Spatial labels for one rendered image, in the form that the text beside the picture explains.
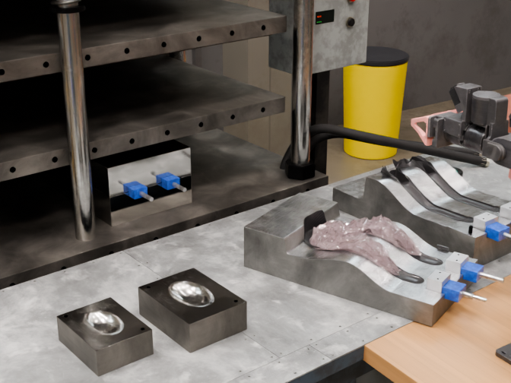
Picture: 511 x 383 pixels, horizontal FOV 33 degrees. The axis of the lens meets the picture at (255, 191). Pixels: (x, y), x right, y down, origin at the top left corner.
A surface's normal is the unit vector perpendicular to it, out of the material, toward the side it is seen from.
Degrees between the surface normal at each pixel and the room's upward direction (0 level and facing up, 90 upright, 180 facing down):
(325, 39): 90
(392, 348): 0
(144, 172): 90
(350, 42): 90
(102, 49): 90
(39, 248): 0
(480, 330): 0
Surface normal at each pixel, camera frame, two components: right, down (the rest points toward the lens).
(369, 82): -0.29, 0.41
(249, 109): 0.63, 0.30
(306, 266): -0.56, 0.32
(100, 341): 0.00, -0.92
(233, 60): -0.83, 0.21
